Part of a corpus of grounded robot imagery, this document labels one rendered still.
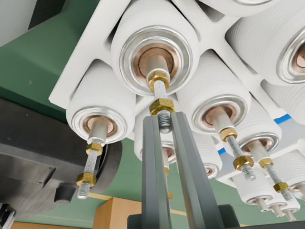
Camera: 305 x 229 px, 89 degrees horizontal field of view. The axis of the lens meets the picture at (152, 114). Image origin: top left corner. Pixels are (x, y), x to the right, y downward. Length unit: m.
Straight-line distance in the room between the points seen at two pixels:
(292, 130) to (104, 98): 0.51
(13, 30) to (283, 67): 0.31
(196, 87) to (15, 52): 0.45
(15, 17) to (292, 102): 0.38
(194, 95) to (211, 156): 0.16
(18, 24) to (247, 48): 0.28
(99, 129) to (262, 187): 0.51
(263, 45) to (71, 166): 0.48
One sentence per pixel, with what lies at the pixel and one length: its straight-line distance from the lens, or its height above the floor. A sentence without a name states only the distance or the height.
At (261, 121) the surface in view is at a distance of 0.31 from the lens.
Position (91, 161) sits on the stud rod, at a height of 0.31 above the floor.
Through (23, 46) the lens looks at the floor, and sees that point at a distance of 0.52.
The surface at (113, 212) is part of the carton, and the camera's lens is 1.20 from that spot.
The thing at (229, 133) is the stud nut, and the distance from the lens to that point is 0.21.
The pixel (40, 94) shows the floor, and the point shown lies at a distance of 0.59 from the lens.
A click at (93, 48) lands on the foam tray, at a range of 0.25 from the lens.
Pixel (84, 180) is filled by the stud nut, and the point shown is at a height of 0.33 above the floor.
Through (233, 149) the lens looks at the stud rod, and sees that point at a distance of 0.20.
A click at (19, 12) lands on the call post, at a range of 0.25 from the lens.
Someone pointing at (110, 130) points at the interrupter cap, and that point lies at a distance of 0.24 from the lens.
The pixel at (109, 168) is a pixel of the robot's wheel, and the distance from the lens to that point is 0.53.
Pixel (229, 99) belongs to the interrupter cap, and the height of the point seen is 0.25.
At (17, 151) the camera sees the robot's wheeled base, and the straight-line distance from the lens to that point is 0.49.
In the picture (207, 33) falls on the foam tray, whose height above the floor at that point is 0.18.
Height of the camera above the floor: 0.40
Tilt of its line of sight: 47 degrees down
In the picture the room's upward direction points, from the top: 176 degrees clockwise
